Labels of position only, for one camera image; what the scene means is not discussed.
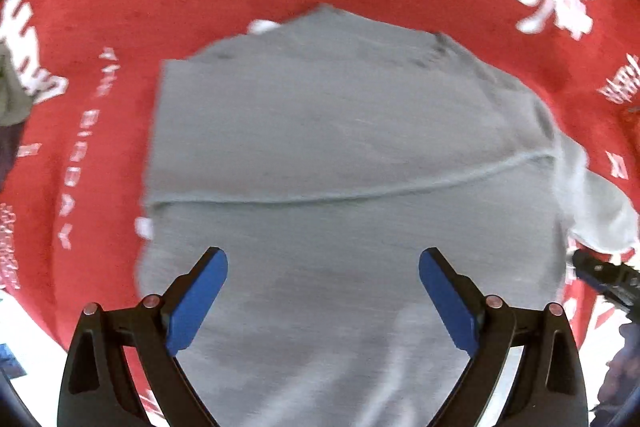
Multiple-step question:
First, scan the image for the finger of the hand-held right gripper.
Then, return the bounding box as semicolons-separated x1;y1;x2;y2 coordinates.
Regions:
571;249;640;309

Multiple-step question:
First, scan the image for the grey small garment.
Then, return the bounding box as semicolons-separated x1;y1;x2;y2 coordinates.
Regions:
134;3;640;427

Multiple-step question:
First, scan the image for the olive green cloth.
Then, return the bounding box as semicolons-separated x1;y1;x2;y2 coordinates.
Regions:
0;42;32;128

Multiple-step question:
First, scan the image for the dark blue cloth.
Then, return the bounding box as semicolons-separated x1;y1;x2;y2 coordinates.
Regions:
594;321;640;414

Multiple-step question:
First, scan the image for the small blue object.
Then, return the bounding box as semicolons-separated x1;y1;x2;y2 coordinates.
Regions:
0;344;27;379

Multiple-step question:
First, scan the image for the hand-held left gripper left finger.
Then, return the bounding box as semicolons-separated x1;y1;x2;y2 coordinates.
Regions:
57;247;229;427

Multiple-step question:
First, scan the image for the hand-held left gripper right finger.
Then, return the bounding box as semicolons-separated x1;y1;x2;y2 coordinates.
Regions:
418;247;590;427

